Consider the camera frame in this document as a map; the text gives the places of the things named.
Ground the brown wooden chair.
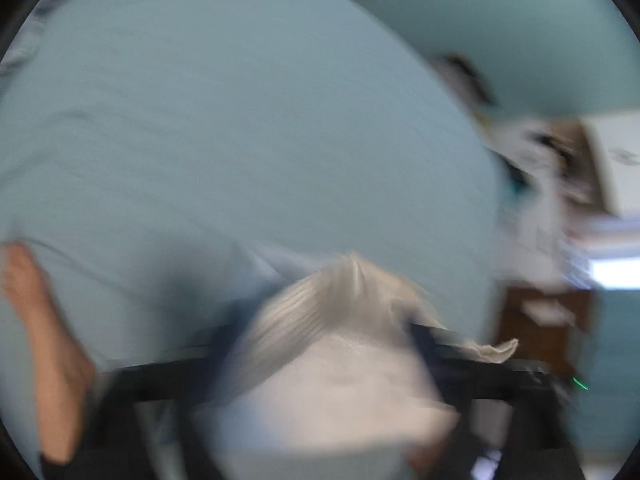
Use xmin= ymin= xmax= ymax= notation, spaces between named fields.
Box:
xmin=492 ymin=286 xmax=596 ymax=379

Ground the white cabinet with black handles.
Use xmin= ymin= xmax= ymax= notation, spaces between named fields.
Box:
xmin=489 ymin=118 xmax=592 ymax=289

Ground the teal bed sheet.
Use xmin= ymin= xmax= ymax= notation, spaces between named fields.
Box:
xmin=0 ymin=0 xmax=511 ymax=480

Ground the person's left hand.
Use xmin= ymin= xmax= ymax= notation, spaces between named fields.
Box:
xmin=1 ymin=243 xmax=98 ymax=465

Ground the white and blue knit sweater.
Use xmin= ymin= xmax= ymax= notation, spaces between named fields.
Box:
xmin=194 ymin=251 xmax=522 ymax=480

